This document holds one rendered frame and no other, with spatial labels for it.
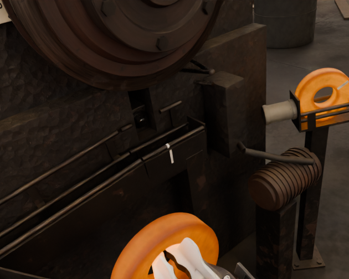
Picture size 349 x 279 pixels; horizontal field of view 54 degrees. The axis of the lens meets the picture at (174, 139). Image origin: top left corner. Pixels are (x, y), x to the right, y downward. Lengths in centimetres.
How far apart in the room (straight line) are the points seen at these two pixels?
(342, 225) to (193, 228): 127
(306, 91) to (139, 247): 74
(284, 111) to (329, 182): 88
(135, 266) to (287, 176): 71
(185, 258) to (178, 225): 4
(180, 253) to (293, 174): 68
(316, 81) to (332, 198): 86
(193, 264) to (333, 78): 74
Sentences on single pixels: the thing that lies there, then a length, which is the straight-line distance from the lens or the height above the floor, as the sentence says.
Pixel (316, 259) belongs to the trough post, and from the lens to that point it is 151.
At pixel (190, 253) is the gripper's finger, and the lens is 41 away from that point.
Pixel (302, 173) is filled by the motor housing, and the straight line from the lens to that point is 108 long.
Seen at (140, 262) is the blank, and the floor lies 87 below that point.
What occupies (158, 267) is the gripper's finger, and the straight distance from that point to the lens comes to 41.
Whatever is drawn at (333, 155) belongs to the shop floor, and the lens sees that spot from 204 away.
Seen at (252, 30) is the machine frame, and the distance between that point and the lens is 110.
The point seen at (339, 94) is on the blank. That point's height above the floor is 71.
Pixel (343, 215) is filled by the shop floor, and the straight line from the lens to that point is 170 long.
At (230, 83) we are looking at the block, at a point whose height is 80.
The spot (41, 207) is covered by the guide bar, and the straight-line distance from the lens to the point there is 85.
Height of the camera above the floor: 118
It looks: 33 degrees down
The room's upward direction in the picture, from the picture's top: 9 degrees counter-clockwise
